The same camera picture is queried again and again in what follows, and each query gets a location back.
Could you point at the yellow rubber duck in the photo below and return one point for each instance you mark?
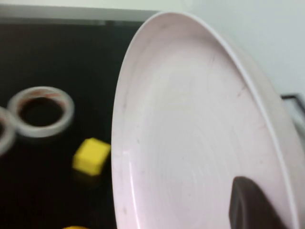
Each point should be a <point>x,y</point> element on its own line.
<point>75,227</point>

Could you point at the white tape roll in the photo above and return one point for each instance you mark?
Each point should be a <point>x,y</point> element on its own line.
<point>43,132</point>
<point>9,138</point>

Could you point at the pink round plate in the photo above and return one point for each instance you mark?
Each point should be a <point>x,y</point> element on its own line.
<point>186,119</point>

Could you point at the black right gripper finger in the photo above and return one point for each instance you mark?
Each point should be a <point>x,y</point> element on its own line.
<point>250,207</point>

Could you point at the yellow foam cube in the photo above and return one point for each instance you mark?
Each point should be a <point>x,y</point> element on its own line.
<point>90,155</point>

